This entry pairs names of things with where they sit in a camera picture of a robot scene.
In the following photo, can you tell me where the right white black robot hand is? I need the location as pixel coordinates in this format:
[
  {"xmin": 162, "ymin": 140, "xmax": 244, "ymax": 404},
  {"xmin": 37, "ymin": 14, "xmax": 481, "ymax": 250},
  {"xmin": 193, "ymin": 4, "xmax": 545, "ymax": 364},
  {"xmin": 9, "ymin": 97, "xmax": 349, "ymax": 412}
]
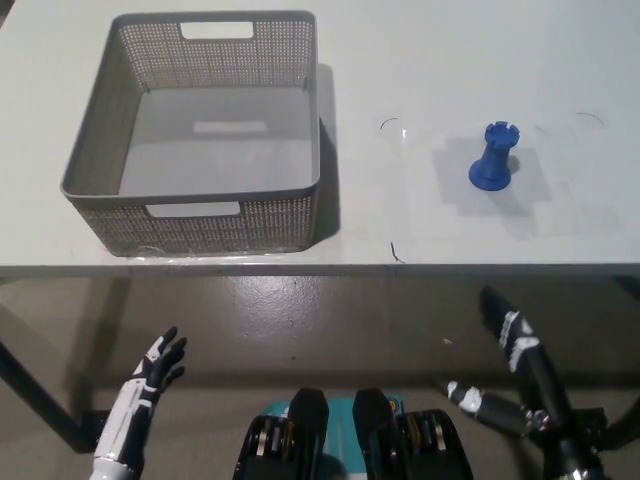
[{"xmin": 433, "ymin": 287, "xmax": 576, "ymax": 449}]

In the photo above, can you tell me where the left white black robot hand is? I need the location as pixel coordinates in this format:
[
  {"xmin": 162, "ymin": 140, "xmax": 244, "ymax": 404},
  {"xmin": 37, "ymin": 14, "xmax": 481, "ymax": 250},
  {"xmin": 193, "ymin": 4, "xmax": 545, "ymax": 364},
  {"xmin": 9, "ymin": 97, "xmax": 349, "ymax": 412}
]
[{"xmin": 93, "ymin": 326, "xmax": 189, "ymax": 470}]

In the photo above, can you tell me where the blue rook chess piece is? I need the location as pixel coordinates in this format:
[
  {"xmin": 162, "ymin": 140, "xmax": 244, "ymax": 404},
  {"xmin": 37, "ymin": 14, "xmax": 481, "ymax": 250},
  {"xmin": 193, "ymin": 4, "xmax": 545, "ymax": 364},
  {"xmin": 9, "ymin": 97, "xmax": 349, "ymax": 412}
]
[{"xmin": 468, "ymin": 120, "xmax": 521, "ymax": 194}]

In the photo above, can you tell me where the black metal table leg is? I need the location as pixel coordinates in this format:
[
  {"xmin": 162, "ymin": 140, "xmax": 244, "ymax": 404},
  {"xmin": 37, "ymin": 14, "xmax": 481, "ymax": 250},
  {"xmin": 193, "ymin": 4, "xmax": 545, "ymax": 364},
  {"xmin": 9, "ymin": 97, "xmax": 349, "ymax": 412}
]
[{"xmin": 0, "ymin": 339, "xmax": 119, "ymax": 454}]

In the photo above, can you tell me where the translucent tape patch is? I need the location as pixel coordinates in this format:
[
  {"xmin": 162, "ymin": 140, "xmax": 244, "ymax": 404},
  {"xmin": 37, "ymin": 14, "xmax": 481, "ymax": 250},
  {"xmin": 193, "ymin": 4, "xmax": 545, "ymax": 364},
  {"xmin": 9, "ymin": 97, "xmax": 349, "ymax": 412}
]
[{"xmin": 432, "ymin": 135, "xmax": 547, "ymax": 217}]

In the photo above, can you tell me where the black teal robot torso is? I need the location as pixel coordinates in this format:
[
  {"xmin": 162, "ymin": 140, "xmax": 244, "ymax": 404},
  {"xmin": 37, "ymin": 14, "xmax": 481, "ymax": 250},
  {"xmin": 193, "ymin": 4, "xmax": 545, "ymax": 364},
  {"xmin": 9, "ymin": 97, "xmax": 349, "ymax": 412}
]
[{"xmin": 233, "ymin": 387, "xmax": 476, "ymax": 480}]

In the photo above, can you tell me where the grey perforated plastic basket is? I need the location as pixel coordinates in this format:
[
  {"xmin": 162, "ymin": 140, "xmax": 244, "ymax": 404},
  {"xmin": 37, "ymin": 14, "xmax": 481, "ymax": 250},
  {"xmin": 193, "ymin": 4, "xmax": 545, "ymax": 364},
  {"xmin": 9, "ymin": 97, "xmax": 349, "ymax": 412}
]
[{"xmin": 58, "ymin": 9, "xmax": 322, "ymax": 259}]

